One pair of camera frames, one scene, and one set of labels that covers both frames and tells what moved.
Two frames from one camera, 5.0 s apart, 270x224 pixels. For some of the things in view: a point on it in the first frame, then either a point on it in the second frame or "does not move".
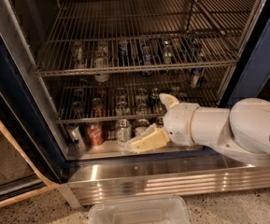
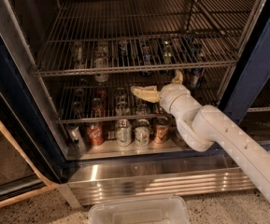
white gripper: [178, 122] -> [169, 94]
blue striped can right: [196, 65] does not move
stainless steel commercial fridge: [72, 71] does not move
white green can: [123, 133] does not move
